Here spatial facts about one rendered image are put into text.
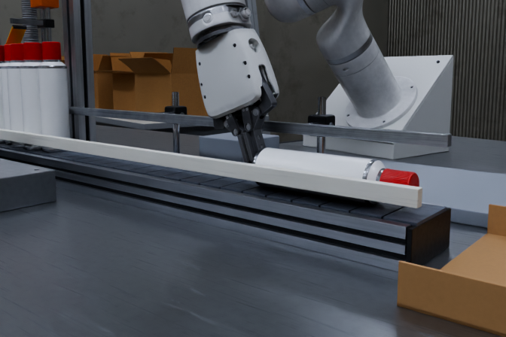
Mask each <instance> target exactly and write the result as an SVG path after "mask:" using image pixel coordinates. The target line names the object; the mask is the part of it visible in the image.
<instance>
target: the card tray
mask: <svg viewBox="0 0 506 337"><path fill-rule="evenodd" d="M397 306H399V307H402V308H407V309H410V310H413V311H417V312H420V313H423V314H427V315H431V316H433V317H438V318H440V319H444V320H448V321H451V322H453V323H458V324H461V325H464V326H469V327H471V328H475V329H479V330H482V331H485V332H489V333H492V334H495V335H499V336H503V337H506V206H502V205H492V204H489V213H488V225H487V234H485V235H484V236H483V237H482V238H480V239H479V240H478V241H476V242H475V243H473V244H472V245H471V246H470V247H468V248H467V249H466V250H464V251H463V252H462V253H460V254H459V255H458V256H457V257H455V258H454V259H453V260H451V261H450V262H449V263H447V264H446V265H445V266H444V267H442V268H441V269H434V268H430V267H427V266H421V265H417V264H414V263H409V262H404V261H401V260H400V261H399V262H398V300H397Z"/></svg>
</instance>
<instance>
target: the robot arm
mask: <svg viewBox="0 0 506 337"><path fill-rule="evenodd" d="M363 1H364V0H264V2H265V4H266V6H267V9H268V11H269V13H270V14H271V15H272V16H273V17H274V18H275V19H277V20H278V21H280V22H283V23H295V22H297V21H300V20H303V19H305V18H307V17H309V16H312V15H313V14H316V13H318V12H319V11H322V10H324V9H325V8H329V7H330V6H332V5H336V6H337V9H336V10H335V12H334V13H333V14H332V15H331V16H330V17H329V18H328V20H327V21H326V22H325V23H324V24H323V25H322V27H321V28H320V29H319V30H318V33H317V35H316V43H317V45H318V47H319V49H320V51H321V53H322V55H323V57H324V58H325V60H326V62H327V63H328V65H329V66H330V68H331V70H332V72H333V73H334V75H335V77H336V78H337V80H338V81H339V83H340V85H341V87H342V88H343V90H344V92H345V93H346V95H347V96H348V98H349V100H350V102H349V104H348V105H347V107H346V110H345V119H346V122H347V123H348V125H349V126H352V127H363V128H374V129H382V128H384V127H387V126H389V125H391V124H393V123H395V122H396V121H398V120H400V119H401V118H402V117H403V116H404V115H405V114H406V113H407V112H408V111H409V110H410V109H411V108H412V107H413V105H414V103H415V101H416V98H417V95H418V93H417V88H416V85H415V83H414V82H413V81H412V80H411V79H409V78H407V77H402V76H394V75H393V74H392V71H391V70H390V68H389V66H388V64H387V62H386V60H385V58H384V56H383V55H382V53H381V51H380V49H379V47H378V45H377V43H376V42H375V40H374V38H373V36H372V34H371V32H370V30H369V28H368V27H367V24H366V22H365V20H364V16H363V11H362V6H363ZM181 3H182V7H183V10H184V15H185V18H186V21H187V26H188V29H189V33H190V36H191V40H192V42H193V43H194V44H195V45H196V46H197V50H196V61H197V73H198V78H199V82H200V89H201V93H202V97H203V102H204V105H205V108H206V111H207V114H208V115H209V117H211V118H212V119H213V124H214V127H215V129H228V130H229V131H231V133H232V135H233V136H237V138H238V141H239V146H240V149H241V152H242V157H243V160H244V162H246V163H252V162H253V159H254V157H255V154H256V153H257V152H258V151H259V150H260V149H261V148H263V147H266V145H265V143H264V138H263V135H262V131H261V130H262V129H263V128H264V120H265V117H266V115H267V113H269V112H270V111H271V110H273V109H274V108H275V107H276V106H277V101H276V99H277V98H278V96H279V87H278V84H277V81H276V77H275V75H274V72H273V68H272V66H271V64H270V60H269V58H268V55H267V52H266V51H265V49H264V46H263V44H262V43H261V40H260V38H259V37H258V34H257V33H256V31H255V30H254V29H251V20H250V16H251V11H250V10H249V9H248V8H247V7H246V3H245V0H181Z"/></svg>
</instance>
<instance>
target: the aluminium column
mask: <svg viewBox="0 0 506 337"><path fill-rule="evenodd" d="M62 24H63V40H64V57H65V65H66V66H67V79H68V94H69V106H70V107H81V108H95V92H94V73H93V37H92V18H91V0H62ZM69 125H70V138H73V139H78V140H84V141H95V142H96V117H94V116H85V115H77V114H70V115H69Z"/></svg>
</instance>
